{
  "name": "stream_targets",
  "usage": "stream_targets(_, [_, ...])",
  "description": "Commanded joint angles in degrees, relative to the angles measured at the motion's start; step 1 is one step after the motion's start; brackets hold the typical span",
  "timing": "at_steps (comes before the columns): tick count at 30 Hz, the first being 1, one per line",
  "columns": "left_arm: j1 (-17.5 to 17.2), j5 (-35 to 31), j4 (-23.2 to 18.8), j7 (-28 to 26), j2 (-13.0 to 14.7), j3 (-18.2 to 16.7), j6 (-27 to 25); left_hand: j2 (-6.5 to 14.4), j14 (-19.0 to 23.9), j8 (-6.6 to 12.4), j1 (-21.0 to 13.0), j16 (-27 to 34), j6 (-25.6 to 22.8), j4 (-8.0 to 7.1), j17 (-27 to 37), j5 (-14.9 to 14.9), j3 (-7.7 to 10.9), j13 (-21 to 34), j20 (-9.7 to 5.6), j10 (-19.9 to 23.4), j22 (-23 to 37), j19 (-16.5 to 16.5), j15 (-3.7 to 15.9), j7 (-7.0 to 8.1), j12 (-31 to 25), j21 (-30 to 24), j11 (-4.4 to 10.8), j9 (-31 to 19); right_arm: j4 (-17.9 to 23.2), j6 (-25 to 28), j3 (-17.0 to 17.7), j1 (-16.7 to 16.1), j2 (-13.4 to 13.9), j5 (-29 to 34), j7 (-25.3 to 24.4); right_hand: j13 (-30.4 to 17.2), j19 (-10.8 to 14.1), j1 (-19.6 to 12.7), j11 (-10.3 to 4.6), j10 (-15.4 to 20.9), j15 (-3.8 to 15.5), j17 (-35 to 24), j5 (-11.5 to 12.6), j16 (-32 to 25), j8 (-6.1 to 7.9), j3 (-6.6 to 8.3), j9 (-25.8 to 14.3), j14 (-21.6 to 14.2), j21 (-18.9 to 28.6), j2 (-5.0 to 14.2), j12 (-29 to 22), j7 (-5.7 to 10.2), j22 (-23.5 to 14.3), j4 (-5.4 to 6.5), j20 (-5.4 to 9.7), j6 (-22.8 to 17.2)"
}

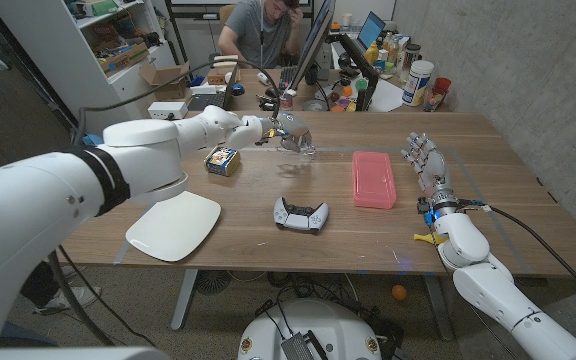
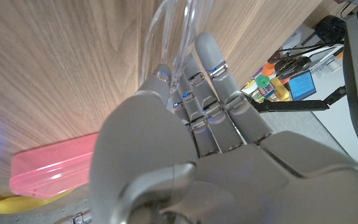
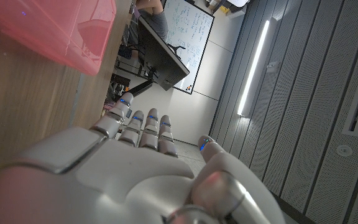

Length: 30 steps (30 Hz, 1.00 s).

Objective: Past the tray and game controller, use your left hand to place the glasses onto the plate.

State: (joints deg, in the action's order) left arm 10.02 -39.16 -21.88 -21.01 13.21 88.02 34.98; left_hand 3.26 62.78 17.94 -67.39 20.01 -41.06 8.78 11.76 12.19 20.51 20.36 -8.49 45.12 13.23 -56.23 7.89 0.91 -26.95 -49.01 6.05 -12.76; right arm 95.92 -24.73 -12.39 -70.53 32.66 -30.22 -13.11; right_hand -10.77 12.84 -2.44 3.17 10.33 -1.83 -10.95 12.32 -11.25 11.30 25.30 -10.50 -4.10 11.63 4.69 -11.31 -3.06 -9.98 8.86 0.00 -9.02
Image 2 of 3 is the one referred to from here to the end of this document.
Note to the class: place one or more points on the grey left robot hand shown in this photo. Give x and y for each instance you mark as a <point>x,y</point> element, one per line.
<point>154,149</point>

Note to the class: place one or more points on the clear frame glasses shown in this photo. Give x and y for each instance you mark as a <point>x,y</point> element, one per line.
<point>189,31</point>

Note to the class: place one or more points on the pink plastic tray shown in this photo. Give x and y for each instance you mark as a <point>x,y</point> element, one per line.
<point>51,168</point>

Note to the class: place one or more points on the green capped jar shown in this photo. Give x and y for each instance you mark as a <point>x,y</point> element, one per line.
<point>262,81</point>

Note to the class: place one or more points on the yellow bottle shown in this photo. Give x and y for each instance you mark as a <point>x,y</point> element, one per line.
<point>280,90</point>

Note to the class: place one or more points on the orange capped jar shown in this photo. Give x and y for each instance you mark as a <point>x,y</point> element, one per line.
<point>268,69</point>

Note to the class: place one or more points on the laptop with blue screen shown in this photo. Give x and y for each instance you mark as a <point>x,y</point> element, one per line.
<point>301,85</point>

